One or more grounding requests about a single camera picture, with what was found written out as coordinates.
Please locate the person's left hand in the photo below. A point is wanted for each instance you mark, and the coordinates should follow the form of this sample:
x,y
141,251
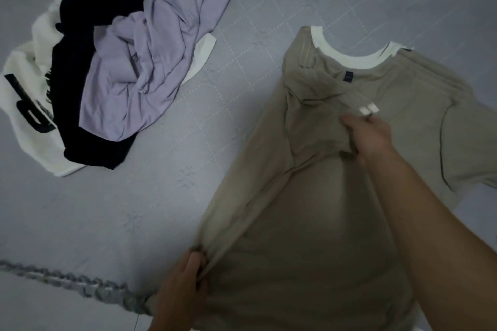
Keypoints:
x,y
178,290

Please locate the person's right hand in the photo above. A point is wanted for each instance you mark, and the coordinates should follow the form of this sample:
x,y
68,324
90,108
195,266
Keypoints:
x,y
371,136

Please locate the person's left thumb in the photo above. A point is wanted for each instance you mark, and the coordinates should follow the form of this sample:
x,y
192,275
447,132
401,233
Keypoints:
x,y
194,264

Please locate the person's right thumb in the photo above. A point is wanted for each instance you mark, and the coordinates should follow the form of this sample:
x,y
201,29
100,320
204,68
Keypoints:
x,y
349,125

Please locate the beige t-shirt with cream collar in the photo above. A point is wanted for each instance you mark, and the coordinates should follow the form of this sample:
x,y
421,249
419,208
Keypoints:
x,y
330,195

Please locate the person's left forearm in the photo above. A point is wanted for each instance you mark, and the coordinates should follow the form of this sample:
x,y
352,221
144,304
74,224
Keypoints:
x,y
167,321

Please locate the person's right forearm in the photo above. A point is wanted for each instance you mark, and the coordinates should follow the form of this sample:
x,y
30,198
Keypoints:
x,y
435,241

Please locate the grey quilted bedspread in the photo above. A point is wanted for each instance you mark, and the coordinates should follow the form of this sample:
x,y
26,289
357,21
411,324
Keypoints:
x,y
248,109

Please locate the lavender garment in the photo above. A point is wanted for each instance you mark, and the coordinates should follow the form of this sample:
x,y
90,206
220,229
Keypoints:
x,y
155,51

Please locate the white garment with black print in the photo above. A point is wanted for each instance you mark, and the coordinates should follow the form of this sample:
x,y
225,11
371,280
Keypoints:
x,y
31,121

